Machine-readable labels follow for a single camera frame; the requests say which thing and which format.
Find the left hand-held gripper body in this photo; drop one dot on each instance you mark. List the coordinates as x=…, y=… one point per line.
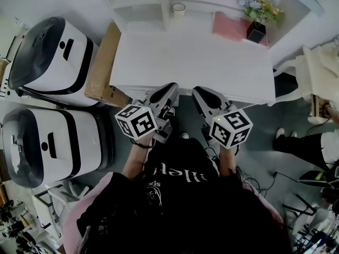
x=137, y=123

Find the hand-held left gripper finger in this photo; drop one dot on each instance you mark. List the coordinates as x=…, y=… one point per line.
x=159, y=91
x=173, y=95

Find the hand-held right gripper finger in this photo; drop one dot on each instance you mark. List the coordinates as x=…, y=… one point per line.
x=215, y=96
x=200, y=102

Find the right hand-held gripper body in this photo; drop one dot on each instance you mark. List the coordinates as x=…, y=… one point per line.
x=230, y=128

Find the person's left forearm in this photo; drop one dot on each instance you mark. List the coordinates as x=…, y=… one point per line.
x=136, y=160

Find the person's right forearm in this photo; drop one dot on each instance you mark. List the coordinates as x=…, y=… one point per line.
x=227, y=160

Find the white desk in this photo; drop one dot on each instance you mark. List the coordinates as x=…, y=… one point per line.
x=185, y=59

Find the person's right white shoe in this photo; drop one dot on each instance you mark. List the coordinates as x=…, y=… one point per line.
x=184, y=135

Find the brown cardboard box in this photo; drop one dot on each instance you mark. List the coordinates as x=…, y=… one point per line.
x=106, y=62

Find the person's black and pink shirt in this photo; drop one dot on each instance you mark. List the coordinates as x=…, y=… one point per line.
x=180, y=168

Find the pink cloth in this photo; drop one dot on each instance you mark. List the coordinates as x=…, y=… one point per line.
x=227, y=25

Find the white machine with dark lid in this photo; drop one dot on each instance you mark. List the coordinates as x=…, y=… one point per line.
x=66, y=147
x=58, y=62

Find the flowers in black pot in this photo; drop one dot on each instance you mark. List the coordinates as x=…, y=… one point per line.
x=256, y=32

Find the white enamel mug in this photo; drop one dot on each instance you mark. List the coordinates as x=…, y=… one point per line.
x=178, y=10

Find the cream table drawer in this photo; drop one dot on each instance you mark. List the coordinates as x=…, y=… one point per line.
x=317, y=110

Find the black machine with green mark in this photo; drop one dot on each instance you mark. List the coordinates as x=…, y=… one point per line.
x=317, y=179

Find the cream dressing table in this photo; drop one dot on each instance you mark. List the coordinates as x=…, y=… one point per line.
x=317, y=70

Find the white folding stand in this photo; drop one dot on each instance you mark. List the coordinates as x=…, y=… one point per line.
x=57, y=205

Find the black metal frame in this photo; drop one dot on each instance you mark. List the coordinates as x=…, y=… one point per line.
x=302, y=205

